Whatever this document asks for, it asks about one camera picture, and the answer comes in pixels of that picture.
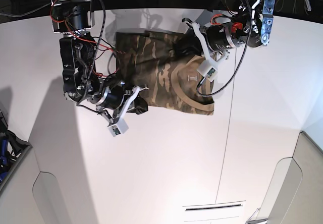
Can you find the wrist white camera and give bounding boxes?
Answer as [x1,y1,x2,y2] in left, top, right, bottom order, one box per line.
[197,60,218,82]
[108,119,129,137]

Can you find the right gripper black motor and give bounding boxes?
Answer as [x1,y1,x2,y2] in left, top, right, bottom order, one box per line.
[95,85,148,125]

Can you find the blue and black bin items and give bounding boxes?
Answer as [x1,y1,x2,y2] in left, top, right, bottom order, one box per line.
[1,110,31,184]

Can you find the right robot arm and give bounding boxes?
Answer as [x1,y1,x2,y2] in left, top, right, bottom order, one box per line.
[49,0,214,129]

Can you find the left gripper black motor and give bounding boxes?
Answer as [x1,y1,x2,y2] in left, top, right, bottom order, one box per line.
[169,17,249,58]

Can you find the black braided camera cable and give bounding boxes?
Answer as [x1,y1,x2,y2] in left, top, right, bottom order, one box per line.
[196,0,254,98]

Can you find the camouflage T-shirt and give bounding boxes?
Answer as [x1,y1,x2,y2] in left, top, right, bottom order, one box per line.
[116,31,214,115]

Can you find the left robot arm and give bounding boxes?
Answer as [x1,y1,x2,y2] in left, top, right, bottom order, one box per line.
[196,0,276,61]

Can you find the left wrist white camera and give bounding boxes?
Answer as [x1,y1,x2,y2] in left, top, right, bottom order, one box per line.
[197,60,218,82]

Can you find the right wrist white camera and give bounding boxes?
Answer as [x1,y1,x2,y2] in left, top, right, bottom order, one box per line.
[108,119,129,137]

